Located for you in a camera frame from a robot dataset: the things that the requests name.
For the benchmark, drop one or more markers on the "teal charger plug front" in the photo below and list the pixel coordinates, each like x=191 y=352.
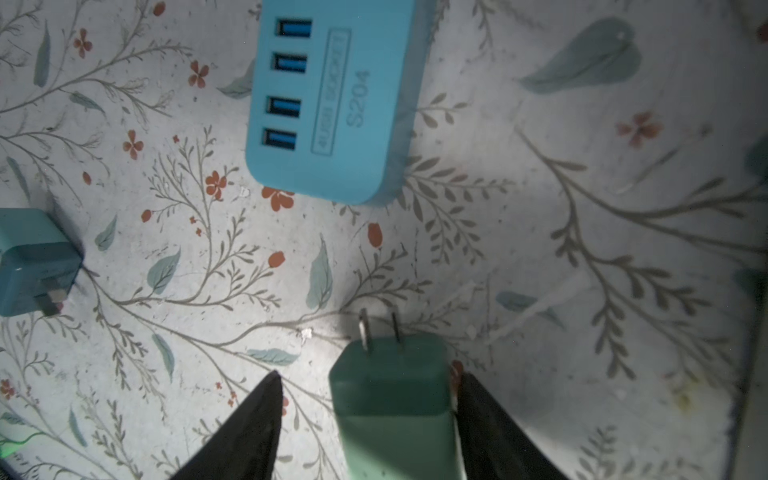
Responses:
x=38 y=263

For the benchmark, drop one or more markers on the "teal tower power strip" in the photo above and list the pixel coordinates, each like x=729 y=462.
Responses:
x=334 y=95

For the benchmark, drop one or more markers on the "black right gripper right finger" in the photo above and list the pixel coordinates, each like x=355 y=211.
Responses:
x=493 y=446

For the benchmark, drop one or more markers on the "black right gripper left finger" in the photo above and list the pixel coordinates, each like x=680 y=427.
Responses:
x=245 y=446

